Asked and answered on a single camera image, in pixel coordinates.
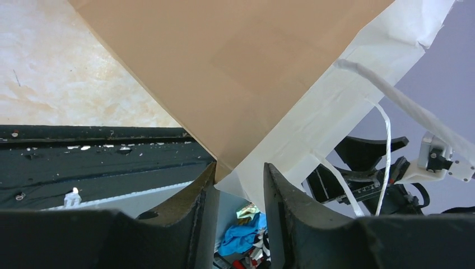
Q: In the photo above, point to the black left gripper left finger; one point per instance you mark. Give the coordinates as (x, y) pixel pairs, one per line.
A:
(179, 234)

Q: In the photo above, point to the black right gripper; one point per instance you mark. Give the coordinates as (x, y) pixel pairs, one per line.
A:
(400, 193)

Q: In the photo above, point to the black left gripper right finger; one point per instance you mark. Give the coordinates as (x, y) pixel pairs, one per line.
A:
(305, 234)

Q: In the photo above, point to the brown paper bag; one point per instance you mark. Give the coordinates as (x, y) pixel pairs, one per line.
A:
(280, 82)

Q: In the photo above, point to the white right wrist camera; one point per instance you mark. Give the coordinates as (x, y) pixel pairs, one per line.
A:
(434, 163)

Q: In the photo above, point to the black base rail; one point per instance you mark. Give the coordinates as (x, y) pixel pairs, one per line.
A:
(41, 164)

